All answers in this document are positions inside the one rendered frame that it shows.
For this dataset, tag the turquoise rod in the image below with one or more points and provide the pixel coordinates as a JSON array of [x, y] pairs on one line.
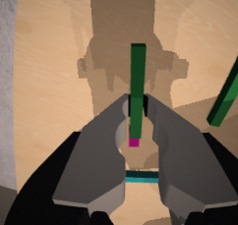
[[141, 176]]

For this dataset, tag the magenta block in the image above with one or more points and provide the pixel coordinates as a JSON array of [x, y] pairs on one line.
[[133, 142]]

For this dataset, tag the green rod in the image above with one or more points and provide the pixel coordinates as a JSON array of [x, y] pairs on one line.
[[138, 68], [225, 98]]

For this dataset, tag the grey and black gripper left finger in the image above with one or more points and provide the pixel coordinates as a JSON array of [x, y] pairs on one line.
[[85, 173]]

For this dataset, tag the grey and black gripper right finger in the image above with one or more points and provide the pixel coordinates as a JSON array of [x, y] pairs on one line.
[[197, 172]]

